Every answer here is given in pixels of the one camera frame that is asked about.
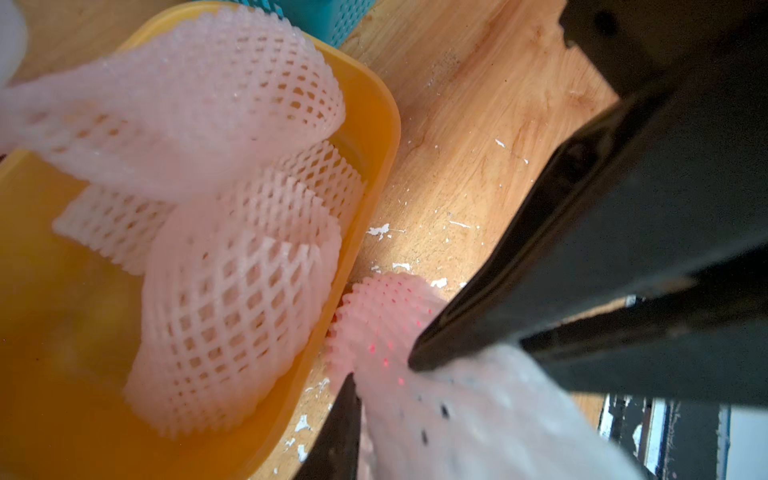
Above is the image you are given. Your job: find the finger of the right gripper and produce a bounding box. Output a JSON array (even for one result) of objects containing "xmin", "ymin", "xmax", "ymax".
[
  {"xmin": 408, "ymin": 90, "xmax": 767, "ymax": 371},
  {"xmin": 521, "ymin": 248, "xmax": 767, "ymax": 407}
]

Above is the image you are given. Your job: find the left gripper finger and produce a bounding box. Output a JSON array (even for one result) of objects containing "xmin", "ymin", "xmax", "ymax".
[{"xmin": 293, "ymin": 373, "xmax": 362, "ymax": 480}]

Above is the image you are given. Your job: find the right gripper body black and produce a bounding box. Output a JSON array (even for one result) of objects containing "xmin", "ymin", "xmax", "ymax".
[{"xmin": 557, "ymin": 0, "xmax": 768, "ymax": 301}]

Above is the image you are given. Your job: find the netted apple large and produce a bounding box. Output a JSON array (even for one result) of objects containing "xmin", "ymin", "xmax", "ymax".
[{"xmin": 326, "ymin": 273, "xmax": 641, "ymax": 479}]

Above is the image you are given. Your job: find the foam net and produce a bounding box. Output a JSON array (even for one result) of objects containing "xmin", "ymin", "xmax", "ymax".
[
  {"xmin": 52, "ymin": 140, "xmax": 366, "ymax": 275},
  {"xmin": 1, "ymin": 7, "xmax": 345, "ymax": 202},
  {"xmin": 124, "ymin": 169, "xmax": 341, "ymax": 439}
]

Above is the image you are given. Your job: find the yellow plastic tray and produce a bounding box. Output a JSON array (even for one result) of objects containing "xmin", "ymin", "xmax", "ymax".
[{"xmin": 0, "ymin": 1, "xmax": 403, "ymax": 480}]

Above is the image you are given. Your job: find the teal plastic basket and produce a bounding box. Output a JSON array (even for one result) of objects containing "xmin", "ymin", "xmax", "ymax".
[{"xmin": 234, "ymin": 0, "xmax": 375, "ymax": 48}]

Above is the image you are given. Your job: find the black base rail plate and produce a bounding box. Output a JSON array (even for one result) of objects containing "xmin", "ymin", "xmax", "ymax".
[{"xmin": 597, "ymin": 394, "xmax": 767, "ymax": 479}]

